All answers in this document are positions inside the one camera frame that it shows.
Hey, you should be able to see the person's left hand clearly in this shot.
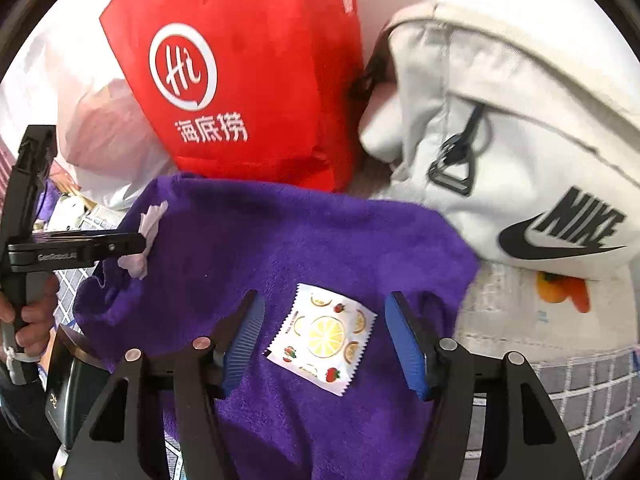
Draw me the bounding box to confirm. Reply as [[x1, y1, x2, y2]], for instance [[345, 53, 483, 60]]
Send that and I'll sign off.
[[15, 274, 60, 359]]

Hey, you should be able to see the dark clothing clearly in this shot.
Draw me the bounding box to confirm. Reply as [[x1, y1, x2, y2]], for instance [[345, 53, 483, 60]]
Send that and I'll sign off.
[[0, 360, 58, 480]]

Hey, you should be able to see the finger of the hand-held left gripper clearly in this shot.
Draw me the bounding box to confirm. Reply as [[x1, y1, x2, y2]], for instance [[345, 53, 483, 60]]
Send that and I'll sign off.
[[85, 231, 149, 264]]

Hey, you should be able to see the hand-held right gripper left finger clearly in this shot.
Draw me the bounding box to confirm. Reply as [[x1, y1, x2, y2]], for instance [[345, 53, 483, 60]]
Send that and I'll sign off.
[[67, 289, 266, 480]]

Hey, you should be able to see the purple towel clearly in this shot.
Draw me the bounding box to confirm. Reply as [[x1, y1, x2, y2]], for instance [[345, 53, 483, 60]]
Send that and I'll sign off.
[[74, 172, 483, 480]]

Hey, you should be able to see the pale pink cloth piece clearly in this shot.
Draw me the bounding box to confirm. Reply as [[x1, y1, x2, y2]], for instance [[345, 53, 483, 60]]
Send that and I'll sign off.
[[117, 201, 169, 278]]

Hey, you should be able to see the fruit print wipe packet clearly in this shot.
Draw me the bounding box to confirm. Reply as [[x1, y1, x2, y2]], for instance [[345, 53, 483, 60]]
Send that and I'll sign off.
[[264, 282, 377, 397]]

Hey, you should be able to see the black case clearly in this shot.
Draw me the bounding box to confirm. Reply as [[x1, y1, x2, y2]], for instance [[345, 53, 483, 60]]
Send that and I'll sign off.
[[45, 325, 116, 448]]

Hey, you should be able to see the red paper bag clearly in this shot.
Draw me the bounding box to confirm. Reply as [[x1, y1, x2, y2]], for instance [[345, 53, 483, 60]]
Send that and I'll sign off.
[[99, 0, 366, 193]]

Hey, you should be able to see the white plastic bag red label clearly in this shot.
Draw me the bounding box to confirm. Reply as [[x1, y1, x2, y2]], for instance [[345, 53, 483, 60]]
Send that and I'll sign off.
[[30, 25, 178, 211]]

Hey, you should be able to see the grey grid bedsheet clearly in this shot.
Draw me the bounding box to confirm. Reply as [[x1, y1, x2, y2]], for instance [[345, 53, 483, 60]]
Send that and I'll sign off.
[[47, 205, 640, 480]]

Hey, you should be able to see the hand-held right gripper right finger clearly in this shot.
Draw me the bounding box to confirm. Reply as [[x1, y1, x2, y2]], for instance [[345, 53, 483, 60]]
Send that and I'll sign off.
[[384, 290, 586, 480]]

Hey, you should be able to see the white sling bag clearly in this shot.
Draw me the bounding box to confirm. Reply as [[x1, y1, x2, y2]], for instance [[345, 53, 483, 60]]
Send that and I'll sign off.
[[357, 2, 640, 281]]

